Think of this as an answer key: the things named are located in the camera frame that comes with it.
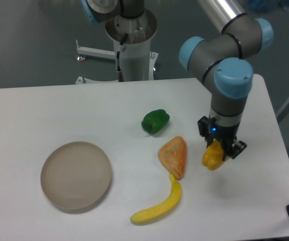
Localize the yellow toy banana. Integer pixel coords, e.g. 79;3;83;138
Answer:
130;173;182;224

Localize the orange toy croissant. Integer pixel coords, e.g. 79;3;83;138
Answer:
158;136;187;180

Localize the yellow toy pepper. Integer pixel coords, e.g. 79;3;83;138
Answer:
202;140;225;171

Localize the blue plastic bag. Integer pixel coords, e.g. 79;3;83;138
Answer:
242;0;289;13

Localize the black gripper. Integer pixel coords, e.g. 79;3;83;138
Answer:
198;116;247;161

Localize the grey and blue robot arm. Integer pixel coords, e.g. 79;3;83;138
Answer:
81;1;273;161

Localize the beige round plate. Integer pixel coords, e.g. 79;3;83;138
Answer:
40;142;112;214

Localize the green toy pepper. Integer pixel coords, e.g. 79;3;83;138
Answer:
141;109;170;135

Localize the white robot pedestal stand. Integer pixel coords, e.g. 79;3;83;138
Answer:
76;9;158;82

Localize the black cable on pedestal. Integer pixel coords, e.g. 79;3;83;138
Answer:
115;33;129;82

